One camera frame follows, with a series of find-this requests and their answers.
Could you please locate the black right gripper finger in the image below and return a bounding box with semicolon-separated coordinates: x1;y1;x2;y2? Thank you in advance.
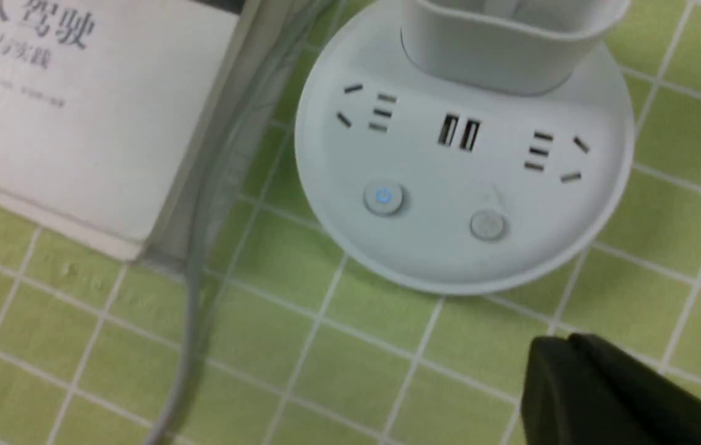
520;333;701;444

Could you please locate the white desk lamp with sockets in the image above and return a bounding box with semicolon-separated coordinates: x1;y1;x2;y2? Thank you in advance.
294;1;635;295

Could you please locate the white book underneath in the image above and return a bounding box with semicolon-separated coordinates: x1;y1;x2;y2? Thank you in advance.
0;0;264;263

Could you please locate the white self-driving textbook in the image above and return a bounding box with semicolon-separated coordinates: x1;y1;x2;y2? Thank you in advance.
0;0;246;245

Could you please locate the grey lamp power cable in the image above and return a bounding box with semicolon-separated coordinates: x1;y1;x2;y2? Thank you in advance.
140;0;338;445

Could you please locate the green checkered tablecloth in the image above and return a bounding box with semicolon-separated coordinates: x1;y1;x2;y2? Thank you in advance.
0;1;701;444

